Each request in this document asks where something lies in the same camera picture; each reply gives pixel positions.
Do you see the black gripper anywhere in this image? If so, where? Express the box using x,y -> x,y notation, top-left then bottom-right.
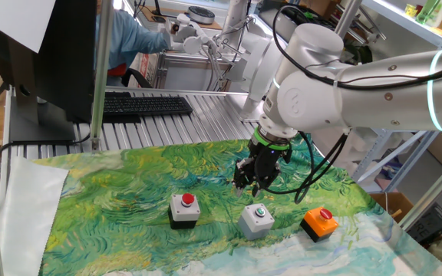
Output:
231,140 -> 292,199

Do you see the orange box red button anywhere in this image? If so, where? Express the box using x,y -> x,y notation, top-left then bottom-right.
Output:
299,207 -> 339,243

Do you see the grey box green button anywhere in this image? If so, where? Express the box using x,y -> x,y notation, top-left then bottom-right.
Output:
237,203 -> 275,242

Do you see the white black box red button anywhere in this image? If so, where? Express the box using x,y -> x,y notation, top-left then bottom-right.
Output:
167,192 -> 202,230

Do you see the white haptic teleoperation device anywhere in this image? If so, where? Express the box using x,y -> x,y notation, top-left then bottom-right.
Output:
164,13 -> 283,123

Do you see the green blue painting cloth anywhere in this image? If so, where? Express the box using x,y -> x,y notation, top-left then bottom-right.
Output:
32,132 -> 442,276

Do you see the silver aluminium case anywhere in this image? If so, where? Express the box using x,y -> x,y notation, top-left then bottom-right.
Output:
154,51 -> 247,93

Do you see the black keyboard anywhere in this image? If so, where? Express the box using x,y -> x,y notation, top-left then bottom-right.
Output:
103,91 -> 193,124

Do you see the brown cardboard box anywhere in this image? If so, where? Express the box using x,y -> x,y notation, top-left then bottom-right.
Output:
370,191 -> 414,223

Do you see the grey laptop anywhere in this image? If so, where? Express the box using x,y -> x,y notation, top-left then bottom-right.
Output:
259,8 -> 295,41

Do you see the round black speaker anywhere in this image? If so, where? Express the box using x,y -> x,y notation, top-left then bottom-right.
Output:
187,5 -> 216,25

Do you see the black plastic crate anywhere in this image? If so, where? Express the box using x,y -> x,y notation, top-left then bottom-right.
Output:
407,202 -> 442,245

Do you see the black tool case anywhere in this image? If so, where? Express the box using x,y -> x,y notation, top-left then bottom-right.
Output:
282,2 -> 341,31

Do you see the person in blue shirt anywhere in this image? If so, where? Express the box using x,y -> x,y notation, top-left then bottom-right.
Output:
94,0 -> 172,87

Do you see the wooden background desk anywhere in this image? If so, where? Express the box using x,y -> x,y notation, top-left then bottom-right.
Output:
138,4 -> 224,31

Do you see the white satin cloth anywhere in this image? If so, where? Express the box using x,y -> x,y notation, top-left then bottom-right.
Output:
0,156 -> 70,276

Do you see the white metal shelf rack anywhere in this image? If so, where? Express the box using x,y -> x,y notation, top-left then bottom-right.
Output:
353,0 -> 442,192

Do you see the black computer monitor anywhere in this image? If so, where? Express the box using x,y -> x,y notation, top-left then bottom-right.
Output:
0,0 -> 97,143

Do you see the green transparent bottle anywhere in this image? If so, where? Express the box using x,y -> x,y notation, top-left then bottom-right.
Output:
415,0 -> 439,23

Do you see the cream coloured bottle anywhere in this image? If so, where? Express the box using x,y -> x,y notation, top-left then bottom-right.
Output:
430,0 -> 442,28

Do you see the white paper sheet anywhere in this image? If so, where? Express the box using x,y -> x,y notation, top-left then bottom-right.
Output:
0,0 -> 57,54

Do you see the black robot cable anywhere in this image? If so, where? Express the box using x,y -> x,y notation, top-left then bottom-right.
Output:
261,4 -> 442,205

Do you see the black monitor cable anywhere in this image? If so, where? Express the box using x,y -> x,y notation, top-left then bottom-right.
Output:
0,132 -> 91,204

